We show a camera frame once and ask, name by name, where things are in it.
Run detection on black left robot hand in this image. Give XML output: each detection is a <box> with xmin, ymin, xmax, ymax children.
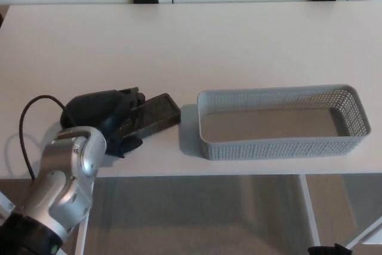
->
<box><xmin>59</xmin><ymin>87</ymin><xmax>147</xmax><ymax>159</ymax></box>

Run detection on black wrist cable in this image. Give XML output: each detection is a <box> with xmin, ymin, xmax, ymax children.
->
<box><xmin>19</xmin><ymin>94</ymin><xmax>67</xmax><ymax>180</ymax></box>

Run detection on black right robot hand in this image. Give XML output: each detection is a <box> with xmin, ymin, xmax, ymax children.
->
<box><xmin>307</xmin><ymin>242</ymin><xmax>353</xmax><ymax>255</ymax></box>

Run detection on grey perforated plastic basket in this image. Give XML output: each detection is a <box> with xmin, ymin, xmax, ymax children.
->
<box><xmin>196</xmin><ymin>84</ymin><xmax>372</xmax><ymax>161</ymax></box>

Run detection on black whiteboard eraser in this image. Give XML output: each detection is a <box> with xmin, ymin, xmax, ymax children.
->
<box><xmin>115</xmin><ymin>93</ymin><xmax>182</xmax><ymax>140</ymax></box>

